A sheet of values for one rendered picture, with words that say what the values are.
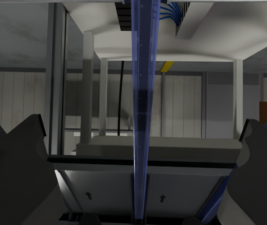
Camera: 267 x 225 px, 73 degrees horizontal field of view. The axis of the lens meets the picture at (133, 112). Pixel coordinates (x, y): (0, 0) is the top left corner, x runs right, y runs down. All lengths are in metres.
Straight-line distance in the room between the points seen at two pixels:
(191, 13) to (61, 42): 0.33
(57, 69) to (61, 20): 0.13
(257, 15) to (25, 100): 3.73
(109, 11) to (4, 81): 3.74
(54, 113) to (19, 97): 3.51
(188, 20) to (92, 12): 0.26
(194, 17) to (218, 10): 0.10
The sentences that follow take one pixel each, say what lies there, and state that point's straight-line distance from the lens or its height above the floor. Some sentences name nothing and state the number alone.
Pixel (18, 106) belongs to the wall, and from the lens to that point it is 4.00.
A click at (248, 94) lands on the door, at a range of 3.98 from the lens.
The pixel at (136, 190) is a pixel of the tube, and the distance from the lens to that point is 0.25.
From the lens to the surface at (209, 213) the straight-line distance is 0.33.
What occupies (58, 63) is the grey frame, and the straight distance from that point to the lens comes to 0.52.
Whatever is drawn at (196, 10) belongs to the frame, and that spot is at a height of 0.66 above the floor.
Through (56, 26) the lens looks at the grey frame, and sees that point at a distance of 0.56.
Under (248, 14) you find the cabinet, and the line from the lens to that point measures 0.65.
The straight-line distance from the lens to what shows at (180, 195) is 0.29.
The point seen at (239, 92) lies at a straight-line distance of 0.99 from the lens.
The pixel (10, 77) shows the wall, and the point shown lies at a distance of 4.16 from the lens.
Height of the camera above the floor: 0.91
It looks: 2 degrees down
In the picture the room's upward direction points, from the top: 179 degrees counter-clockwise
